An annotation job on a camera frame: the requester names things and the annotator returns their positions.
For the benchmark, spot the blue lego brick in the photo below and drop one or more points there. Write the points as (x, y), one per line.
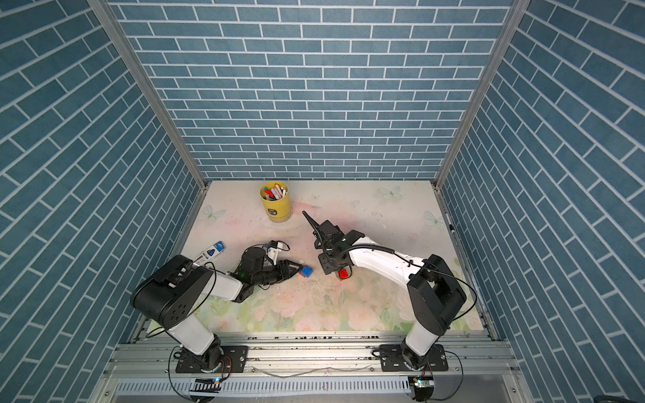
(306, 271)

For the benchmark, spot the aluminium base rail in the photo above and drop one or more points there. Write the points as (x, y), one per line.
(318, 367)

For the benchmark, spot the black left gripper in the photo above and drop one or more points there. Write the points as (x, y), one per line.
(285, 269)

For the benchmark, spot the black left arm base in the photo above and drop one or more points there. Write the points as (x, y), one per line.
(216, 365)

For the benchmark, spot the markers in cup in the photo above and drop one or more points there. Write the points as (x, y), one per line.
(274, 193)

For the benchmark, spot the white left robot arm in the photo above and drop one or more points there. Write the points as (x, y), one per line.
(206, 284)

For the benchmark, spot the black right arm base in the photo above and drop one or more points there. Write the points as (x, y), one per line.
(401, 357)

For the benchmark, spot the yellow pen holder cup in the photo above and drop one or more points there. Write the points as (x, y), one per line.
(278, 211)

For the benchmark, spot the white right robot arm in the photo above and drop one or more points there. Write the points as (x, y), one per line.
(435, 293)

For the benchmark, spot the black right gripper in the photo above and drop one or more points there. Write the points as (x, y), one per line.
(323, 263)

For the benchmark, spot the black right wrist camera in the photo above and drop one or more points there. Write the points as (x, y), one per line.
(330, 238)

